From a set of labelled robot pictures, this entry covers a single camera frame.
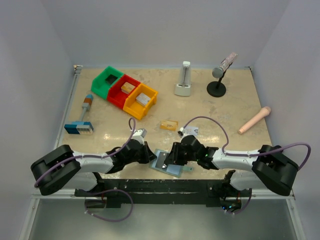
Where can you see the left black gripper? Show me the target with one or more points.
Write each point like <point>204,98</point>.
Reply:
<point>145,153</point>

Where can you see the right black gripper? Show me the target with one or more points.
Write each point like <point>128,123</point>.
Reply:
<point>175,152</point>

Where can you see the black card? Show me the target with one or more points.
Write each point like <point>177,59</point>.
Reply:
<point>160,162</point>

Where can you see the green card holder wallet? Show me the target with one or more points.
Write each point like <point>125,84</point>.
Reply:
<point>171,169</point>

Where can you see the gold VIP card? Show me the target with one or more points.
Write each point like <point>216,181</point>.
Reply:
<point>171,125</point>
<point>163,125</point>

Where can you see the white VIP card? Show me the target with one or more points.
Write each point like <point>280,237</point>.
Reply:
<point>191,130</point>

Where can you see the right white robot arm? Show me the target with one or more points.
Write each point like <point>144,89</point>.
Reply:
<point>267,167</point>

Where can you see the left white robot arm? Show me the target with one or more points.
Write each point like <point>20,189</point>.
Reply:
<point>64,168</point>

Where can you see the card stack in yellow bin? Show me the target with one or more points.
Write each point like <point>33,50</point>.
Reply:
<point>142,99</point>

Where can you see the card stack in red bin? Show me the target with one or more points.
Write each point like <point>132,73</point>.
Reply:
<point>127,88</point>

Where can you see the yellow plastic bin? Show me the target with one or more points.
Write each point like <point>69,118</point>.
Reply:
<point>135,109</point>

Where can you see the white metronome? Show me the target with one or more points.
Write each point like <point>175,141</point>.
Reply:
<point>183,87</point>

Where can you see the red plastic bin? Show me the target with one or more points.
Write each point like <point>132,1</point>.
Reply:
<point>116,95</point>

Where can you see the toy block hammer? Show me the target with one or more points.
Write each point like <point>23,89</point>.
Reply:
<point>81,127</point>

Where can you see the black microphone stand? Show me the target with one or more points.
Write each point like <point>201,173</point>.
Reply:
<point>216,88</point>

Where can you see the black item in green bin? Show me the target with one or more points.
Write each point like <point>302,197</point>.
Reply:
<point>111,79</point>

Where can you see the green plastic bin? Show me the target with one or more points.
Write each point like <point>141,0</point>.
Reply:
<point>99,86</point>

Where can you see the grey glitter microphone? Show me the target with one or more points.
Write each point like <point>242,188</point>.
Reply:
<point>223,65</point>

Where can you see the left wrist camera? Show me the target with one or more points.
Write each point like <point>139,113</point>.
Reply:
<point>139,135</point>

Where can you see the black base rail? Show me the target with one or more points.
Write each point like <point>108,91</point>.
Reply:
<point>208,192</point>

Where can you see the aluminium frame rail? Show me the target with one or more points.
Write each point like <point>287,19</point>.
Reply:
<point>35,196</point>

